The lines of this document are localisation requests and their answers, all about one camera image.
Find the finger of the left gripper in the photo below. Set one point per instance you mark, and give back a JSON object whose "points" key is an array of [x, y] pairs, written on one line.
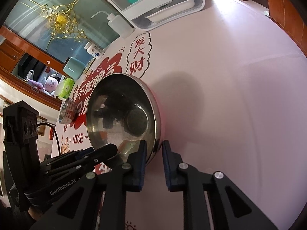
{"points": [[100, 152]]}

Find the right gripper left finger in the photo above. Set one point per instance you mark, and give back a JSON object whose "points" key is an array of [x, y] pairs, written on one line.
{"points": [[136, 174]]}

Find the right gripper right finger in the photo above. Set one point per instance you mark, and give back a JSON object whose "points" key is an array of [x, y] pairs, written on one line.
{"points": [[176, 178]]}

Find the pink steel bowl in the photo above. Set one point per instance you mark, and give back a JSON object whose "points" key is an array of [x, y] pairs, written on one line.
{"points": [[122, 110]]}

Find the pink plush toy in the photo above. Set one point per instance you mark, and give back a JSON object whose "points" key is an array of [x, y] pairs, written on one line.
{"points": [[48, 87]]}

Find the pink cartoon tablecloth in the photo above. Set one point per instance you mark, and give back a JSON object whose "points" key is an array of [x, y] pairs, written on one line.
{"points": [[231, 86]]}

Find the white pill bottle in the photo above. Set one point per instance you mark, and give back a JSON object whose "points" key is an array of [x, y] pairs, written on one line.
{"points": [[94, 50]]}

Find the clear squeeze bottle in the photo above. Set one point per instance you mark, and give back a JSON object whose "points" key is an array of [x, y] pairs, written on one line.
{"points": [[117, 23]]}

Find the glass sliding door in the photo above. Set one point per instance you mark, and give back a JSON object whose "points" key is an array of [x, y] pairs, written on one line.
{"points": [[55, 30]]}

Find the white sterilizer appliance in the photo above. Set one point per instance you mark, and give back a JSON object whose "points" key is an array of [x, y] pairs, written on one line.
{"points": [[153, 0]]}

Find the wooden cabinet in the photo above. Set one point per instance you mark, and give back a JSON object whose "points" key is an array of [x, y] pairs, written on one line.
{"points": [[290, 15]]}

